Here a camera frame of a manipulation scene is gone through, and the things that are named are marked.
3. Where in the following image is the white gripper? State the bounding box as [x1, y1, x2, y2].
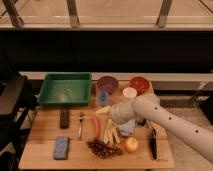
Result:
[95, 102, 137, 125]

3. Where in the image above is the black eraser block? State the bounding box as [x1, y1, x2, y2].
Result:
[60, 109, 69, 129]

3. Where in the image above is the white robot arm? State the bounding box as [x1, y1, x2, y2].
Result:
[109, 93, 213, 164]

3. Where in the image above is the purple bowl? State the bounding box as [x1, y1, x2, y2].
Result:
[97, 76, 118, 95]

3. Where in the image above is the red bowl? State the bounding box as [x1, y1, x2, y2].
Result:
[129, 77, 150, 94]

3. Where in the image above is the blue cup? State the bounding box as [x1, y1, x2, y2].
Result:
[97, 91, 109, 107]

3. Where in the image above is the orange carrot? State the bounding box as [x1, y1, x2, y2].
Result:
[92, 116, 100, 138]

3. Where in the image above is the yellow banana bunch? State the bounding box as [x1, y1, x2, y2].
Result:
[103, 119, 121, 145]

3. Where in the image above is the metal fork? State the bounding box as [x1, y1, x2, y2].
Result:
[78, 112, 84, 141]

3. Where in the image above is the blue folded cloth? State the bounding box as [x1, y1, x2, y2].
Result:
[119, 120, 135, 137]

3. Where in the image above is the white cup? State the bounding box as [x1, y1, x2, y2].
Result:
[123, 87, 137, 99]

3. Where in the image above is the green plastic tray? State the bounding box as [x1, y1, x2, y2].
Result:
[38, 73, 92, 107]

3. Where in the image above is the dark grape bunch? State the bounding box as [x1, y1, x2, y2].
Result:
[87, 139, 122, 159]

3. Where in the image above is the yellow red apple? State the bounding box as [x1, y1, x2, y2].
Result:
[124, 137, 139, 153]

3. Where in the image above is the blue sponge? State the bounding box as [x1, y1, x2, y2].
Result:
[53, 136, 69, 160]

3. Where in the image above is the black side stand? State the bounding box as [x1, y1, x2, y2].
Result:
[0, 75, 37, 171]

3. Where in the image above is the black handled knife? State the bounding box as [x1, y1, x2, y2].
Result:
[147, 120, 157, 160]

